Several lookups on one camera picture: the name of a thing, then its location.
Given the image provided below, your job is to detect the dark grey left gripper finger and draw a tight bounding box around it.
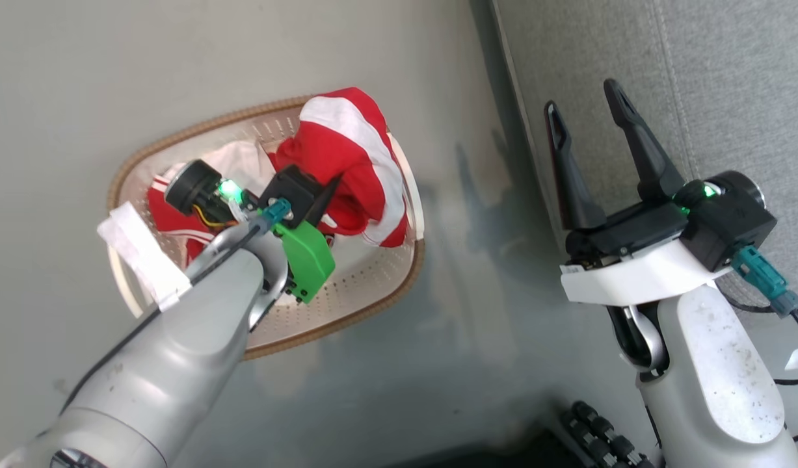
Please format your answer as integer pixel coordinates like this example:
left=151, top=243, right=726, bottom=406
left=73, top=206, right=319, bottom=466
left=306, top=173, right=344, bottom=225

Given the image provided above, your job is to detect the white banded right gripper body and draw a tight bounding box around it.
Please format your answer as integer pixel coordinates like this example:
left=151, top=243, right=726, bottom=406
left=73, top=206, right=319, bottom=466
left=560, top=170, right=768, bottom=307

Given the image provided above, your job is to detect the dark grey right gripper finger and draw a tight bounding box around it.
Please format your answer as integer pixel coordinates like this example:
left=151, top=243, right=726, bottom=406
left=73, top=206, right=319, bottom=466
left=603, top=79, right=687, bottom=203
left=544, top=100, right=609, bottom=232

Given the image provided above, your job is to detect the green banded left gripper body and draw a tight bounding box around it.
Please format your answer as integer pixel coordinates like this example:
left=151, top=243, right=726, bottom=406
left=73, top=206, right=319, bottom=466
left=164, top=159, right=336, bottom=305

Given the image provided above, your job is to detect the red and white jersey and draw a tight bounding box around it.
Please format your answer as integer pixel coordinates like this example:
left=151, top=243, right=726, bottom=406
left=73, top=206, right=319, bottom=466
left=146, top=86, right=413, bottom=267

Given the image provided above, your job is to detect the white perforated laundry basket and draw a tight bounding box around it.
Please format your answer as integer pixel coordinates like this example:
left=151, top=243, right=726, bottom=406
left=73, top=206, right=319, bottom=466
left=106, top=96, right=426, bottom=362

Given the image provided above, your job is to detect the grey fabric sofa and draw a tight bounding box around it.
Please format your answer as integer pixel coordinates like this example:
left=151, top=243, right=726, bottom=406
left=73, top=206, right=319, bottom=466
left=469, top=0, right=798, bottom=326

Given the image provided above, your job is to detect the white tape strip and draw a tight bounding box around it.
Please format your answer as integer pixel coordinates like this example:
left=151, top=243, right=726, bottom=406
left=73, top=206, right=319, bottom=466
left=98, top=201, right=193, bottom=311

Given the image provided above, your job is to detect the teal cable connector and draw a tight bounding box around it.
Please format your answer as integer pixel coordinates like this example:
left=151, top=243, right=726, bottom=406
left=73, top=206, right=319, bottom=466
left=254, top=198, right=293, bottom=233
left=730, top=245, right=798, bottom=319

